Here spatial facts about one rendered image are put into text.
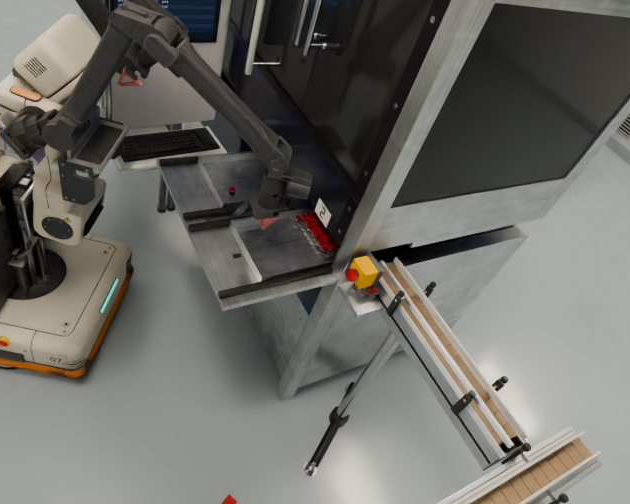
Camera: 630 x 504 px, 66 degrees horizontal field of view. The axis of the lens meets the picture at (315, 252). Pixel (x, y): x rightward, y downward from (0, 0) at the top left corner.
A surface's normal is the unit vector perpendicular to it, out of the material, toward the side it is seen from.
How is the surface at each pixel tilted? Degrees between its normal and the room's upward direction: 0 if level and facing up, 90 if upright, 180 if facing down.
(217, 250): 0
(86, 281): 0
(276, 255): 0
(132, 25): 88
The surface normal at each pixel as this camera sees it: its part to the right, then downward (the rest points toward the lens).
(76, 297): 0.26, -0.66
